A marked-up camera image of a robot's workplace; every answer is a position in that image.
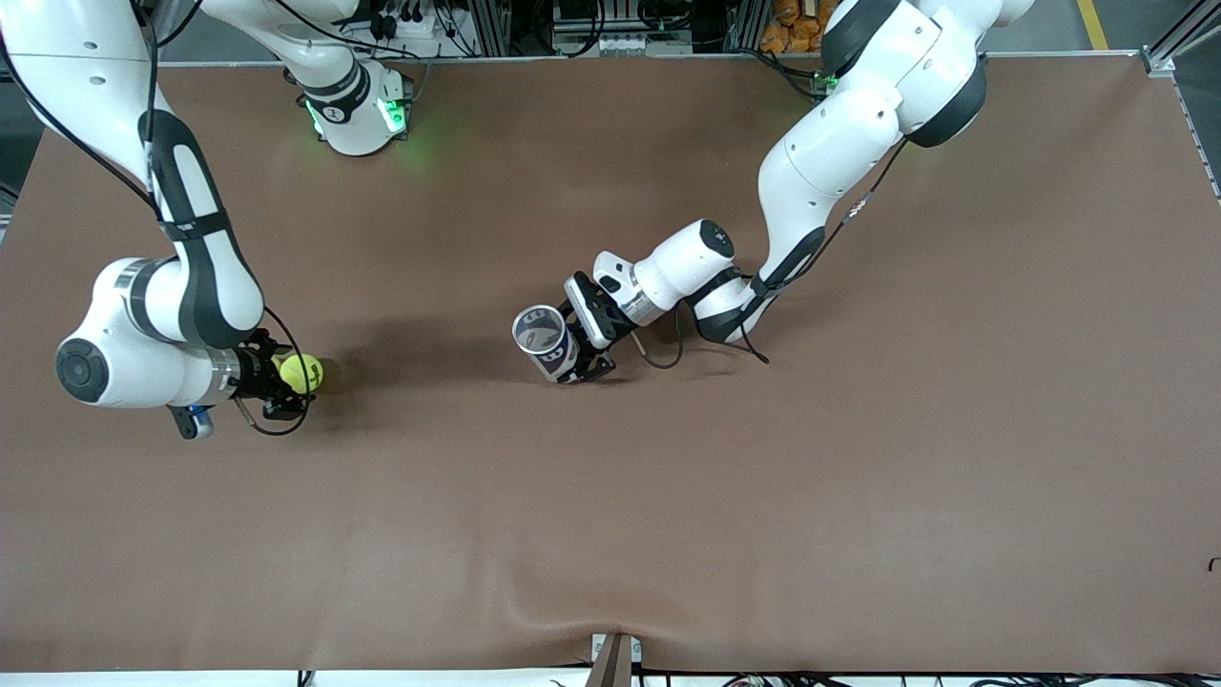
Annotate white power strip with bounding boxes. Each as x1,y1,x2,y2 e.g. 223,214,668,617
348,8,442,46

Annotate brown table mat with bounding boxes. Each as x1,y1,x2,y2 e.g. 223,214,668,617
0,52,1221,674

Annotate aluminium frame profile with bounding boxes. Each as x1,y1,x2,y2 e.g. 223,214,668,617
466,0,513,56
1140,0,1221,201
728,0,770,53

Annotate white and blue ball can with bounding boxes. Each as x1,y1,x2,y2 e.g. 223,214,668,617
512,303,583,385

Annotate pile of orange round items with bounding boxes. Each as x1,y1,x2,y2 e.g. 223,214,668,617
760,0,840,54

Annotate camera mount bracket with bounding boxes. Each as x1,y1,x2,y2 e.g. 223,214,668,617
590,632,643,687

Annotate white terminal block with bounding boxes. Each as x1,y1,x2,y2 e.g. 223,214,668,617
593,35,694,55

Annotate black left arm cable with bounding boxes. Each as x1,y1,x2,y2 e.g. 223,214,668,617
631,134,912,371

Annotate yellow-green tennis ball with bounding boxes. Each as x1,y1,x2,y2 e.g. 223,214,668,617
279,353,325,395

